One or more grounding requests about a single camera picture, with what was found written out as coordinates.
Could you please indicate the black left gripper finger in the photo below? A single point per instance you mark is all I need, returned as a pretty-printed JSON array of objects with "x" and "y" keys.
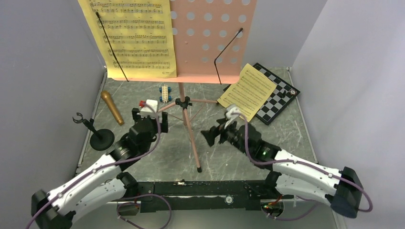
[
  {"x": 135, "y": 115},
  {"x": 164, "y": 122}
]

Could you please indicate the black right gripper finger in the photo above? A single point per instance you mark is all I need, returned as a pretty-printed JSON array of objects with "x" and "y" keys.
[
  {"x": 211, "y": 134},
  {"x": 222, "y": 121}
]

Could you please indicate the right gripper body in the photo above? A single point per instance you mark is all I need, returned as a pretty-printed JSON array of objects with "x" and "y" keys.
[{"x": 231, "y": 134}]

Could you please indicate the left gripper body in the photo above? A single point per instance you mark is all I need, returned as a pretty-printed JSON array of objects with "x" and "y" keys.
[{"x": 155, "y": 127}]

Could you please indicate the gold microphone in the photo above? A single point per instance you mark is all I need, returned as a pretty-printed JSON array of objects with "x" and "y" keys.
[{"x": 107, "y": 98}]

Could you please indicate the yellow sheet music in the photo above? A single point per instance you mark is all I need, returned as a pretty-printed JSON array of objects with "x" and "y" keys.
[
  {"x": 249, "y": 93},
  {"x": 134, "y": 37}
]

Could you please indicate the black microphone stand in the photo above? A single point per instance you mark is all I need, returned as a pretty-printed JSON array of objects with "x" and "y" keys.
[{"x": 101, "y": 139}]

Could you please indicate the pink music stand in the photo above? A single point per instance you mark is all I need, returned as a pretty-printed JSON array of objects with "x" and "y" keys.
[{"x": 209, "y": 47}]

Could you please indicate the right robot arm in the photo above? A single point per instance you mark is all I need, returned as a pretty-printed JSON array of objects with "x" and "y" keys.
[{"x": 290, "y": 175}]

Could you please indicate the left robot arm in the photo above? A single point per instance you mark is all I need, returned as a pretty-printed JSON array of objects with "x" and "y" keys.
[{"x": 104, "y": 181}]

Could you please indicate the beige blue toy car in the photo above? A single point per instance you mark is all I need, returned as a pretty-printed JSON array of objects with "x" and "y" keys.
[{"x": 165, "y": 93}]

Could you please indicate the black white chessboard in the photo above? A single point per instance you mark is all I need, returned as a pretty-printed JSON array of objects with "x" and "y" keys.
[{"x": 274, "y": 105}]

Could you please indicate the round chess token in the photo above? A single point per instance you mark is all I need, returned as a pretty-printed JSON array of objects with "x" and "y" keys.
[{"x": 293, "y": 92}]

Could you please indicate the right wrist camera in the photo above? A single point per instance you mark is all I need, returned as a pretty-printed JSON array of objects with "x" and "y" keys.
[{"x": 232, "y": 112}]

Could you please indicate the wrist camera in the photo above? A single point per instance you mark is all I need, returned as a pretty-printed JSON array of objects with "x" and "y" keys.
[
  {"x": 148, "y": 108},
  {"x": 232, "y": 112}
]

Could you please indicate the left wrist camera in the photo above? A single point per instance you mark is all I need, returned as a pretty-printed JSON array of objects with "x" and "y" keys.
[{"x": 148, "y": 108}]

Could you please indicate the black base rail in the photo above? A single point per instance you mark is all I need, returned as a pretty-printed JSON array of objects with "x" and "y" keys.
[{"x": 202, "y": 195}]

